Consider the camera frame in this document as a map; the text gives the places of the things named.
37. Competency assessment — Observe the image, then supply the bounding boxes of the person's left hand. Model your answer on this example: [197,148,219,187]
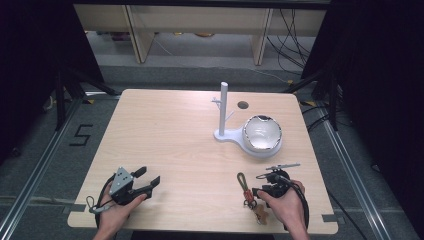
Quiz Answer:
[98,193,148,234]

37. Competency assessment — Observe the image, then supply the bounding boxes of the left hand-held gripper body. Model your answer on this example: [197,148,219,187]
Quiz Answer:
[109,166,145,206]

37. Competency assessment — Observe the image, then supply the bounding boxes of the white jewelry stand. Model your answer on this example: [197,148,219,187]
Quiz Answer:
[210,81,284,159]

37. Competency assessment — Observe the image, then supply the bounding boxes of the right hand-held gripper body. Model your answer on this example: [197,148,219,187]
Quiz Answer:
[262,162,301,199]

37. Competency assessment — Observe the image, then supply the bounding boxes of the bundle of black floor cables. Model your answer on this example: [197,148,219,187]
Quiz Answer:
[265,8,318,76]

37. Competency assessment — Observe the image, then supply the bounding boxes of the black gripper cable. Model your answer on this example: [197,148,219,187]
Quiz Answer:
[279,175,311,232]
[94,174,116,231]

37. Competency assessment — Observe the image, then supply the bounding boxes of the black curtain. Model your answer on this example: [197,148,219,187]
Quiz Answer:
[0,0,105,164]
[301,0,424,231]

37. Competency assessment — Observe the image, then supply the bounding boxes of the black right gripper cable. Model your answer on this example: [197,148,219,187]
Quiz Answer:
[279,175,311,232]

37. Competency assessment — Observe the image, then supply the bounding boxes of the grey lanyard clip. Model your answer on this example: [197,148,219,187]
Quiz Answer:
[85,195,112,215]

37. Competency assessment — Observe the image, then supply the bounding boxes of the black metal stand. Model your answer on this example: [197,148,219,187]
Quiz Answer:
[283,68,340,132]
[53,64,118,132]

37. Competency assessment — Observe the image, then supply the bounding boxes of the aluminium floor rail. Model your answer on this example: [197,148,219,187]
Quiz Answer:
[0,97,84,240]
[320,109,392,240]

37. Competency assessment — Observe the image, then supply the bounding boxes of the person's right hand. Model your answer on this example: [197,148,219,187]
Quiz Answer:
[257,180,307,232]

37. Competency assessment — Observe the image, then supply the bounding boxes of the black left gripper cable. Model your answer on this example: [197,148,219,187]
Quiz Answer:
[94,174,116,231]

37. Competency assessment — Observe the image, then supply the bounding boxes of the light wooden shelf unit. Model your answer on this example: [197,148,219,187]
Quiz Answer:
[73,4,328,66]

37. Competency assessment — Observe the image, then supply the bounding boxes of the green red corded keychain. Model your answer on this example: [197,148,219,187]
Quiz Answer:
[236,171,270,226]

